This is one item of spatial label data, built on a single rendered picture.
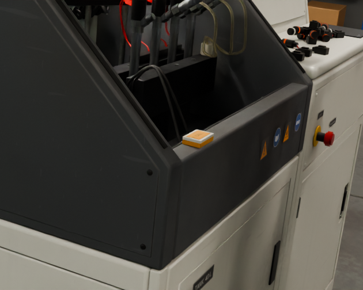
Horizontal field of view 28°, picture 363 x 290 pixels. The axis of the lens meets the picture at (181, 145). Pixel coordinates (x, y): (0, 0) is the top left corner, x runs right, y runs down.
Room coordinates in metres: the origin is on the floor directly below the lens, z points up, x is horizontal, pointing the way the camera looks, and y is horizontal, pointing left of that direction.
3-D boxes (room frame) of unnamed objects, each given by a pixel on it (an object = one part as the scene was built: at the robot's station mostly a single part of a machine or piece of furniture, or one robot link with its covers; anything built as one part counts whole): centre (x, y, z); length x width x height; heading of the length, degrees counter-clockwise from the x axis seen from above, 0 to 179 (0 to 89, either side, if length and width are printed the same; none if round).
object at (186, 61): (1.45, 0.06, 0.91); 0.34 x 0.10 x 0.15; 156
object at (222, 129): (1.25, -0.11, 0.87); 0.62 x 0.04 x 0.16; 156
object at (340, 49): (1.92, -0.32, 0.97); 0.70 x 0.22 x 0.03; 156
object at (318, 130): (1.64, -0.34, 0.80); 0.05 x 0.04 x 0.05; 156
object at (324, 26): (1.96, -0.33, 1.01); 0.23 x 0.11 x 0.06; 156
